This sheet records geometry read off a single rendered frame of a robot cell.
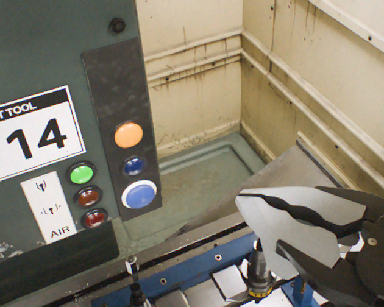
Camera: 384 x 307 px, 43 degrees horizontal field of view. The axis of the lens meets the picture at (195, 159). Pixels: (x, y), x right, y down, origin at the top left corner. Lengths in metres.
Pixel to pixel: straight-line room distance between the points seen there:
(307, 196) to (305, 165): 1.24
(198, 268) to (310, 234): 0.55
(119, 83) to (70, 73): 0.04
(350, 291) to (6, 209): 0.29
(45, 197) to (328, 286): 0.26
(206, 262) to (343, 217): 0.56
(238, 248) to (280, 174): 0.74
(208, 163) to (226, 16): 0.59
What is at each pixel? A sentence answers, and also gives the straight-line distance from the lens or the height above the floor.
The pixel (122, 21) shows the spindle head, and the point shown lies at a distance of 0.38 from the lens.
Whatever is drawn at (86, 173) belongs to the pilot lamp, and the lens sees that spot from 0.44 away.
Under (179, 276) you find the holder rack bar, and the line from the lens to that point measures 0.88.
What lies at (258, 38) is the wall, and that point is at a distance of 1.70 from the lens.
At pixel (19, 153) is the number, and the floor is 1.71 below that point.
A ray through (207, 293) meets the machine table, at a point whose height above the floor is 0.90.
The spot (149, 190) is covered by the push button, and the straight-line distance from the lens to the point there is 0.48.
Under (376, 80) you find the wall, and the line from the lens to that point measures 1.28.
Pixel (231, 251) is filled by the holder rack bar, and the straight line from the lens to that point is 0.91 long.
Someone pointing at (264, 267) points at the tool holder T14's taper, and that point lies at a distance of 0.86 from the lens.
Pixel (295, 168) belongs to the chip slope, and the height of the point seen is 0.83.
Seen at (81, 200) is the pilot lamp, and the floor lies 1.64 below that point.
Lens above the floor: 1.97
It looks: 44 degrees down
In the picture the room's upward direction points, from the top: 4 degrees counter-clockwise
